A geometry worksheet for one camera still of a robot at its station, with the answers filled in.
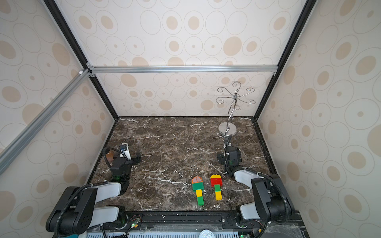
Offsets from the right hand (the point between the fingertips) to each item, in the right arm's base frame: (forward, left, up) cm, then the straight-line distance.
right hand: (235, 152), depth 93 cm
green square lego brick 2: (-21, +12, -4) cm, 24 cm away
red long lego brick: (-17, +12, -4) cm, 22 cm away
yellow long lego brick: (-14, +13, -4) cm, 20 cm away
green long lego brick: (-21, +23, -4) cm, 31 cm away
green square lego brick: (-29, +21, -3) cm, 36 cm away
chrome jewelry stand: (+23, +2, -2) cm, 23 cm away
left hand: (-4, +61, +9) cm, 62 cm away
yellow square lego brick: (-26, +12, -3) cm, 28 cm away
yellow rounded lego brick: (-25, +22, -3) cm, 33 cm away
